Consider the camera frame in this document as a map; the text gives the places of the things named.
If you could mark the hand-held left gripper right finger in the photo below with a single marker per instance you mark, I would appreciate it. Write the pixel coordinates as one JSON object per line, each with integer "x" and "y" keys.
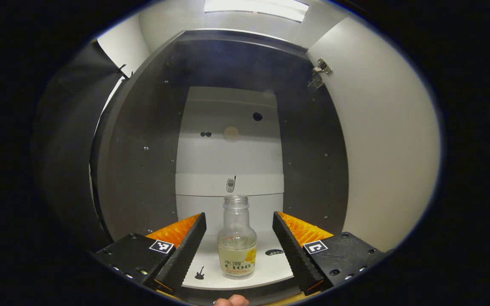
{"x": 294, "y": 255}

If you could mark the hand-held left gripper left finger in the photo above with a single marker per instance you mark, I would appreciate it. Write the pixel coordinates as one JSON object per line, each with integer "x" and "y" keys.
{"x": 185, "y": 255}

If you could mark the beige cabinet door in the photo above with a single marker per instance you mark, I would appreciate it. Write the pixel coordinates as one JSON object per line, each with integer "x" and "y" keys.
{"x": 389, "y": 161}

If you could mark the black backdrop cloth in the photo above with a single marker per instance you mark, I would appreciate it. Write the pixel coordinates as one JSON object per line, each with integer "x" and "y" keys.
{"x": 70, "y": 148}

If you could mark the metal cabinet hinge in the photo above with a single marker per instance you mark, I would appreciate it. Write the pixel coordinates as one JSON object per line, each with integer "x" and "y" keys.
{"x": 319, "y": 72}

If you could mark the large ceiling light panel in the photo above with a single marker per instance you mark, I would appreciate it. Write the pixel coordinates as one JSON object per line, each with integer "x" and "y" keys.
{"x": 255, "y": 8}

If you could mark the clear plastic bottle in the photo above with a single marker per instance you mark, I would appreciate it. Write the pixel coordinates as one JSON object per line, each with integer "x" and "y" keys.
{"x": 236, "y": 250}

